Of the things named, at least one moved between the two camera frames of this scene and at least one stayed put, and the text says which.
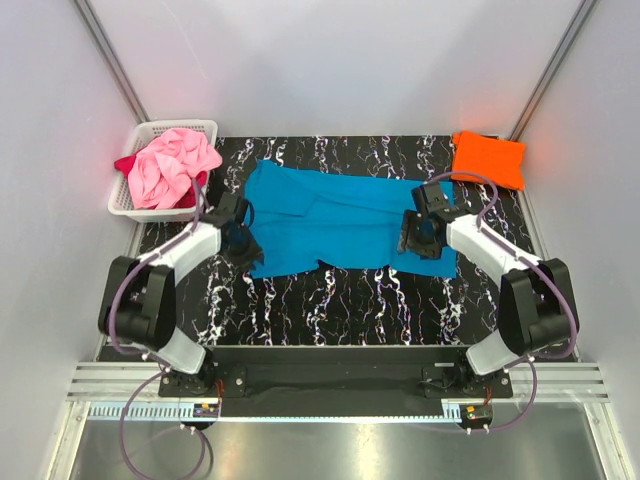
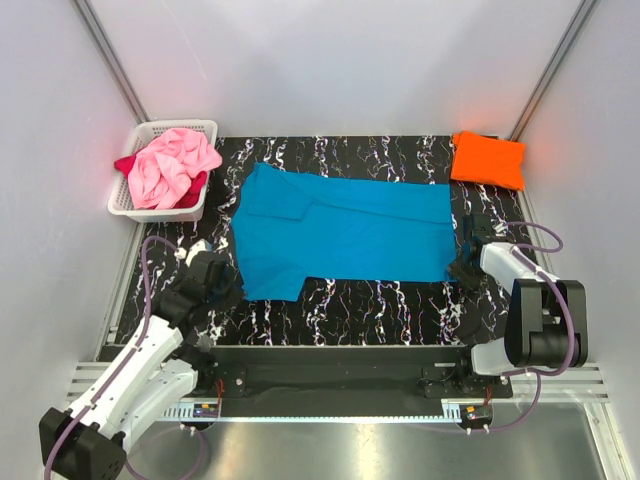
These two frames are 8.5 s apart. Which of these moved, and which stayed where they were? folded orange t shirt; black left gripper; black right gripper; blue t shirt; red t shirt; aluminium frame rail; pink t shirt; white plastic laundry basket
Moved: black right gripper; black left gripper; blue t shirt
Stayed: aluminium frame rail; red t shirt; pink t shirt; white plastic laundry basket; folded orange t shirt
